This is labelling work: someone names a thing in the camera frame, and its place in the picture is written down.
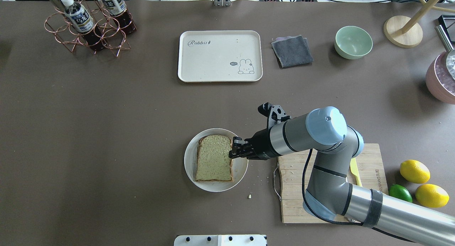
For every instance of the bamboo cutting board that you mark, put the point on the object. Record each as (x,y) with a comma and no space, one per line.
(371,171)

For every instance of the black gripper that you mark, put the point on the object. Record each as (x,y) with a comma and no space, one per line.
(261,145)

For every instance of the metal ice scoop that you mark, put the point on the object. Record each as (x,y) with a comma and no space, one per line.
(450,52)

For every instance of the wooden mug tree stand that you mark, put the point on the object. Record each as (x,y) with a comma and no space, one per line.
(405,31)

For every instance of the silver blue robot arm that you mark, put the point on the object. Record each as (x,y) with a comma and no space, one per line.
(327,193)

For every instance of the tea bottle two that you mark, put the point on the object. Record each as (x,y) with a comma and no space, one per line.
(123,19)

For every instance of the green ceramic bowl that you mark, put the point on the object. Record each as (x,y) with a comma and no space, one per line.
(352,42)

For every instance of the tea bottle one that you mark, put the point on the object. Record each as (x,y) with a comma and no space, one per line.
(83,23)

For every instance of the yellow lemon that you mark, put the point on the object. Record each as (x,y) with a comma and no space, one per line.
(432,196)
(414,171)

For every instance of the copper wire bottle rack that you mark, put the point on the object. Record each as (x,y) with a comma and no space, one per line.
(96,24)

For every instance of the cream rabbit tray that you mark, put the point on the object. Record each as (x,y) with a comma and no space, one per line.
(220,56)

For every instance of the grey folded cloth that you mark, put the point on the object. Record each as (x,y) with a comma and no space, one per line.
(292,51)

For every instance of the yellow plastic knife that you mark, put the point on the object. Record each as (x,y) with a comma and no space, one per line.
(355,171)

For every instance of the green lime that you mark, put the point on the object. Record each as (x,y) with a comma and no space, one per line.
(400,192)

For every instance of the yellow lemon near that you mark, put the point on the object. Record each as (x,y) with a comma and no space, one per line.
(432,196)

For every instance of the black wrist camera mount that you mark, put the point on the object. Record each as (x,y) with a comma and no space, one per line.
(274,113)

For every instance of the yellow lemon far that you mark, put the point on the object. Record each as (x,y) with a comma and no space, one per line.
(414,171)

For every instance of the toast bread slice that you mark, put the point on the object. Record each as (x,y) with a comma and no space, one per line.
(213,161)

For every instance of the wine glass rack tray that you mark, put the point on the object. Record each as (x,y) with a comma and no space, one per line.
(447,22)

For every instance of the pink bowl with ice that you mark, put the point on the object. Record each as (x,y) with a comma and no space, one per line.
(439,81)

